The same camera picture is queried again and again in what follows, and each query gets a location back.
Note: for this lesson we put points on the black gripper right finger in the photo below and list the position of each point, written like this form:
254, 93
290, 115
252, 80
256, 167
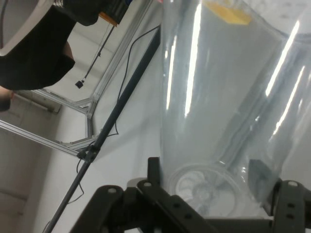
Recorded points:
291, 206

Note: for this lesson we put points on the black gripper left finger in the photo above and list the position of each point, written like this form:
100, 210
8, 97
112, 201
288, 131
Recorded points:
155, 208

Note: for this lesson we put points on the clear plastic jar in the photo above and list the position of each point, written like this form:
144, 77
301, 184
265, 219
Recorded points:
218, 97

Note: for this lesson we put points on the person in black clothes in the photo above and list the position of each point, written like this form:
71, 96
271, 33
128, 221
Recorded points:
36, 60

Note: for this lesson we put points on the yellow plastic box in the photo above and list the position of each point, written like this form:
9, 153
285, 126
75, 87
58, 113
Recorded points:
228, 13

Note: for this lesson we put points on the white rimmed grey object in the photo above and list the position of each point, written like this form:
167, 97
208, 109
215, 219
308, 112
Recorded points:
14, 19

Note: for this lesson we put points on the aluminium extrusion frame beam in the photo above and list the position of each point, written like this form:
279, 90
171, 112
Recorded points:
36, 137
121, 48

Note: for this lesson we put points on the small black hanging camera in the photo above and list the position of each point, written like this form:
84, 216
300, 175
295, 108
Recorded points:
79, 84

